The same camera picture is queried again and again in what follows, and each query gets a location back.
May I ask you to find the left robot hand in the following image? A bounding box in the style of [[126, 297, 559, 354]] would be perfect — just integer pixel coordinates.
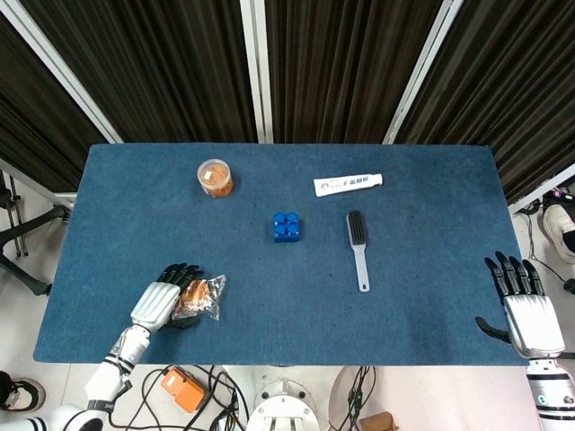
[[129, 262, 206, 336]]

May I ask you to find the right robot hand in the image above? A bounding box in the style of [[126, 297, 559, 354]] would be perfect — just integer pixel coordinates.
[[474, 251, 566, 359]]

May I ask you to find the snack packet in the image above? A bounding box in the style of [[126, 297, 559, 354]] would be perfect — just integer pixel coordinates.
[[172, 274, 227, 321]]

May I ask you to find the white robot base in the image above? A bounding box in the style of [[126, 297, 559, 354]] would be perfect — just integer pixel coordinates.
[[245, 376, 320, 431]]

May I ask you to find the orange power box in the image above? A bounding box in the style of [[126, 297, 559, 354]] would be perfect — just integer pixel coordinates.
[[160, 366, 207, 413]]

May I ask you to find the blue felt table cover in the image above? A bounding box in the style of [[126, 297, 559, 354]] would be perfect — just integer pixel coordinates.
[[32, 143, 564, 366]]

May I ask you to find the clear jar of orange snacks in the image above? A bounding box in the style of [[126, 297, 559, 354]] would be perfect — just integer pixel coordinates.
[[197, 157, 235, 198]]

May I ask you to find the black tripod stand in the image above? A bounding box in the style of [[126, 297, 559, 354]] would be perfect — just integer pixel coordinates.
[[0, 170, 71, 296]]

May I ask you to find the blue toy building block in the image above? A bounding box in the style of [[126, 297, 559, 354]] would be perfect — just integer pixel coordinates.
[[272, 210, 303, 244]]

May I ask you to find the black and white sneaker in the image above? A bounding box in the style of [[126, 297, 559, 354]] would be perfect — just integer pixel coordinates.
[[0, 370, 47, 411]]

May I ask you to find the brown cardboard box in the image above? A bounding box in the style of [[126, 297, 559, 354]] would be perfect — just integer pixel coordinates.
[[358, 410, 400, 431]]

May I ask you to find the grey brush with black bristles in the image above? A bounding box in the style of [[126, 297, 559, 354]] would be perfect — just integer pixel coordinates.
[[345, 210, 371, 293]]

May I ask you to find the black curtain panel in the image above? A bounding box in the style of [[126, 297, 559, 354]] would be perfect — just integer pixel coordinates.
[[0, 13, 109, 193], [396, 0, 575, 206], [19, 0, 258, 145], [264, 0, 446, 145]]

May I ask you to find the white toothpaste tube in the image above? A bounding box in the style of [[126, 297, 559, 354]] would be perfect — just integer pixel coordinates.
[[313, 172, 385, 198]]

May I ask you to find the black cable bundle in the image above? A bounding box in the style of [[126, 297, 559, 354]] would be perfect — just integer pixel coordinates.
[[107, 364, 252, 431]]

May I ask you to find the white partition frame post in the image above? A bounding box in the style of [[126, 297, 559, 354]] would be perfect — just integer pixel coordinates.
[[0, 0, 124, 145], [239, 0, 274, 145], [382, 0, 464, 145]]

